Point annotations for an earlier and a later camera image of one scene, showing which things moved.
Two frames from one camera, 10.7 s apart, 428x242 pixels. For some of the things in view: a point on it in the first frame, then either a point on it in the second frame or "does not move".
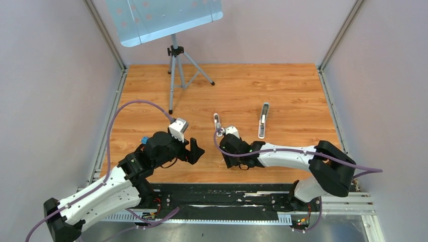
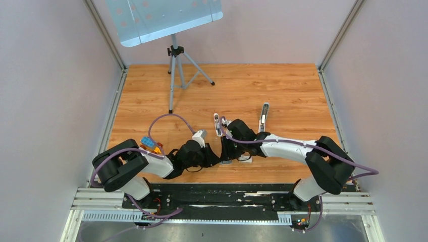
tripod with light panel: x=138 y=21 does not move
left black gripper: x=192 y=155 to x=211 y=158
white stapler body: x=262 y=122 does not move
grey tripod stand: x=188 y=68 does not move
